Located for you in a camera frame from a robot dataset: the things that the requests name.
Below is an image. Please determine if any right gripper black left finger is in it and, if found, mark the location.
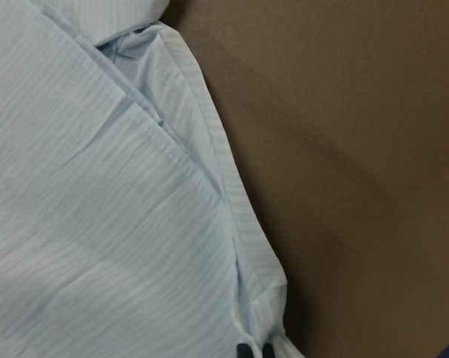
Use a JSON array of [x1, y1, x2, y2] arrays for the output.
[[236, 343, 253, 358]]

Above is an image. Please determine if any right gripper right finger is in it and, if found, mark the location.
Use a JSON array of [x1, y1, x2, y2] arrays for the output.
[[262, 343, 274, 358]]

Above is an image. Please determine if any light blue shirt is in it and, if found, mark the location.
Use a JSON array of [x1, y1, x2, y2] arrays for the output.
[[0, 1, 299, 357]]

